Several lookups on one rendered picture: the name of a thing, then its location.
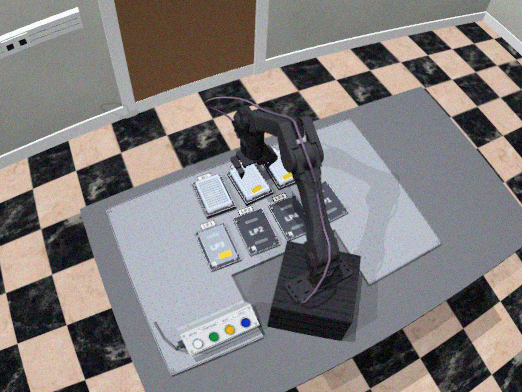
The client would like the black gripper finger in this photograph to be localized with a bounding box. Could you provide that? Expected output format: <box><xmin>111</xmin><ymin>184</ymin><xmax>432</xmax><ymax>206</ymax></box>
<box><xmin>265</xmin><ymin>158</ymin><xmax>278</xmax><ymax>169</ymax></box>
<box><xmin>235</xmin><ymin>167</ymin><xmax>245</xmax><ymax>179</ymax></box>

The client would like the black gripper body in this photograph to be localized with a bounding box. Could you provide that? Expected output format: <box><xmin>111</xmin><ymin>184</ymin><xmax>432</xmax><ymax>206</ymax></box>
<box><xmin>231</xmin><ymin>142</ymin><xmax>278</xmax><ymax>169</ymax></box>

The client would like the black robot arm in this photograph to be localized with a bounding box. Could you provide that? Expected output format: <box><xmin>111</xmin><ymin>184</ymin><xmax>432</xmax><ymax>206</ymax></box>
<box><xmin>233</xmin><ymin>105</ymin><xmax>353</xmax><ymax>304</ymax></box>

